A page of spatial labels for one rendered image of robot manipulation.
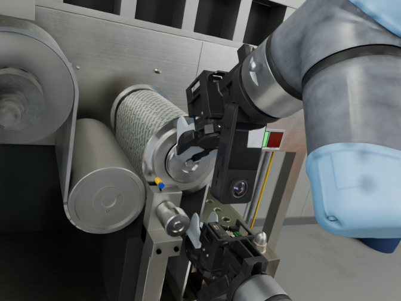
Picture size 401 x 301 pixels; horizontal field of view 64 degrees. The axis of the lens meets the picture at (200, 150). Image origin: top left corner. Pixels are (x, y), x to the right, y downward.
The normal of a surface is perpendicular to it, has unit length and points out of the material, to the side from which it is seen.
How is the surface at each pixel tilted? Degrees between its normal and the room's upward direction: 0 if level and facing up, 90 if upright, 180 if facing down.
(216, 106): 50
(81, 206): 90
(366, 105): 58
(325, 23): 71
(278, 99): 131
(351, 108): 66
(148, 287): 90
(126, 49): 90
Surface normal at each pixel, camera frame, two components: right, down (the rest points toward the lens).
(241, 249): -0.88, -0.02
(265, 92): -0.58, 0.61
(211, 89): 0.46, -0.30
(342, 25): -0.53, -0.33
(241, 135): 0.45, 0.25
